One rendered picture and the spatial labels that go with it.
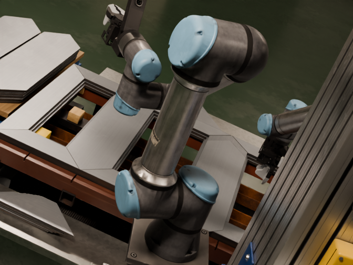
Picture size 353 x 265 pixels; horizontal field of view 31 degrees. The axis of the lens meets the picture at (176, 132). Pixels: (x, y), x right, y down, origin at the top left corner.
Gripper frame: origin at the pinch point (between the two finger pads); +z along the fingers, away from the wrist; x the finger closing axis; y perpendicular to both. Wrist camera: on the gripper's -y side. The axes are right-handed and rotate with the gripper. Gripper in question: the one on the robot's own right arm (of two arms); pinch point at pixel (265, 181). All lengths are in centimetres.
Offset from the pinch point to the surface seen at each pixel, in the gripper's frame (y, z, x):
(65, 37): 110, 5, -59
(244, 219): 0.1, 20.4, -1.4
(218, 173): 17.5, 5.8, -1.2
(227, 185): 12.8, 5.8, 4.7
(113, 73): 84, 16, -66
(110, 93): 74, 7, -27
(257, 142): 5, 16, -62
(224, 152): 18.4, 5.8, -19.1
